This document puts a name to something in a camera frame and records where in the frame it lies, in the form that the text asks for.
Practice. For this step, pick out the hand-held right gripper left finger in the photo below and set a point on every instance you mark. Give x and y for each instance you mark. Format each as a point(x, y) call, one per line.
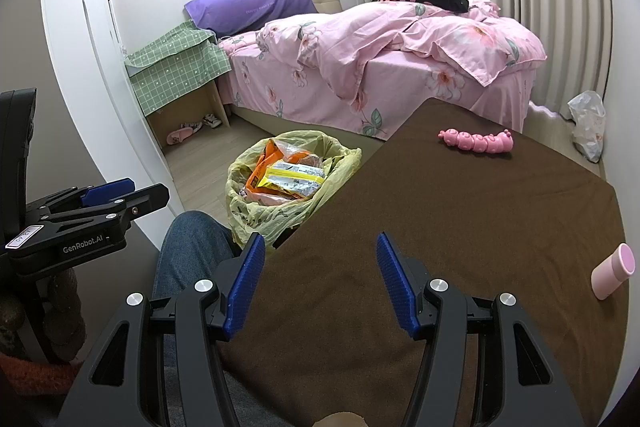
point(245, 287)

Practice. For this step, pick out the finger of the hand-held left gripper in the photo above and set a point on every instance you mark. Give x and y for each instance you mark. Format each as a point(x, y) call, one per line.
point(135, 207)
point(107, 193)

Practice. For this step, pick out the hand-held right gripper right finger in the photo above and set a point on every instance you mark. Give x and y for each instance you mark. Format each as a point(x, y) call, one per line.
point(395, 287)

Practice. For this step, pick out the person's jeans leg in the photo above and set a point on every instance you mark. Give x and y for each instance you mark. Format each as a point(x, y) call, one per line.
point(195, 247)

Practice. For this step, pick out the brown fuzzy cloth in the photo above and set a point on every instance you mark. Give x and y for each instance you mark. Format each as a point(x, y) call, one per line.
point(67, 312)

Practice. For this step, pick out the green checked cloth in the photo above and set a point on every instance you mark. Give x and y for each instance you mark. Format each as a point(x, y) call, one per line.
point(170, 72)

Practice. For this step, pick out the orange fuzzy cloth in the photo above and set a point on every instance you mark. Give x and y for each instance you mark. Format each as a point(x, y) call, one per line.
point(30, 377)

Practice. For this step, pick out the pink caterpillar toy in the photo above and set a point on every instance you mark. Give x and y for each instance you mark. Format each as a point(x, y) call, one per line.
point(475, 142)

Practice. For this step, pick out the bed with pink floral sheet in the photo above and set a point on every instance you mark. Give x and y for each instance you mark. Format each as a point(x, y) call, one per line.
point(395, 79)

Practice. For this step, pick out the pink cylindrical cup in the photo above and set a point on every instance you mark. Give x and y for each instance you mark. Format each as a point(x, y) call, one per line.
point(612, 272)

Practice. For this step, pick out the purple pillow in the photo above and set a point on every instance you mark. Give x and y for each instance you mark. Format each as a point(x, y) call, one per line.
point(250, 4)

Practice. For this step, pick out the white plastic bag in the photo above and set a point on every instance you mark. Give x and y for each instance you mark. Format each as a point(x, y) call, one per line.
point(587, 127)

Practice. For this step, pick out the pink floral duvet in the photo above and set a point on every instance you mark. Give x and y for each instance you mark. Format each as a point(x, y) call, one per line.
point(360, 32)

